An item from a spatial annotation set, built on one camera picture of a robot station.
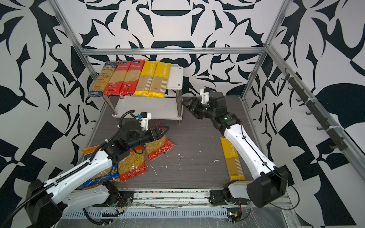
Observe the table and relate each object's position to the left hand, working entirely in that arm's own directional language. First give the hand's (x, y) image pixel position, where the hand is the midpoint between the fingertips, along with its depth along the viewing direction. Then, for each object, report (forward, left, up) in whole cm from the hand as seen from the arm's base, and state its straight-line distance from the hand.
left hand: (166, 126), depth 70 cm
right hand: (+8, -9, +8) cm, 14 cm away
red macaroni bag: (0, +8, -24) cm, 25 cm away
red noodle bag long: (+26, +19, +9) cm, 34 cm away
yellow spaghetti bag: (+22, +4, +9) cm, 24 cm away
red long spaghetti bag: (+23, +27, +9) cm, 37 cm away
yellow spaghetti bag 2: (-7, -37, -25) cm, 45 cm away
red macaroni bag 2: (-11, +20, -23) cm, 32 cm away
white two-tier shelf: (+29, +1, -20) cm, 35 cm away
